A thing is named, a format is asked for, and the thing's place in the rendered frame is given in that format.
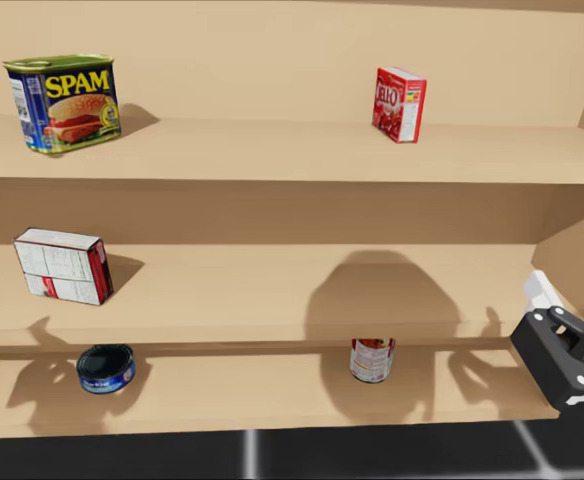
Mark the red and white can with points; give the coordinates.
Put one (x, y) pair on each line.
(372, 361)

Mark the pale wooden shelf unit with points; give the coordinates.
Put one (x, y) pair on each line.
(282, 150)

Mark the green and blue rectangular can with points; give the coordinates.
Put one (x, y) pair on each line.
(67, 107)

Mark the blue flat can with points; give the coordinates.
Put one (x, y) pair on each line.
(106, 370)

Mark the red and white carton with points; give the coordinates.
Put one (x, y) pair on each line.
(59, 267)

